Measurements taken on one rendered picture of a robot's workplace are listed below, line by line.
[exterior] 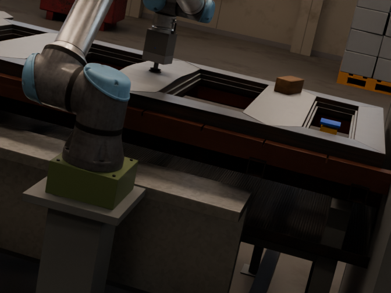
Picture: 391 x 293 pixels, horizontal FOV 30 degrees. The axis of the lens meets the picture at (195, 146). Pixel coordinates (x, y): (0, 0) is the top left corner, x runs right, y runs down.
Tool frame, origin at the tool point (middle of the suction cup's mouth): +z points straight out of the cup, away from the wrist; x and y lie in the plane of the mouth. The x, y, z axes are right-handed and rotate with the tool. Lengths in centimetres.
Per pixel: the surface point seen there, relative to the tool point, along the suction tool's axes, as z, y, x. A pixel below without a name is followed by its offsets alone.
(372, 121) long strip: 0, -71, -22
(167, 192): 18, -36, 52
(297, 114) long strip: 0, -51, -1
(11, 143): 18, 12, 57
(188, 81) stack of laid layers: 1.4, -7.3, -12.8
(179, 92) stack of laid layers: 3.1, -10.8, 1.0
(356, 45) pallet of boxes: 35, 70, -654
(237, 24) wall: 63, 289, -824
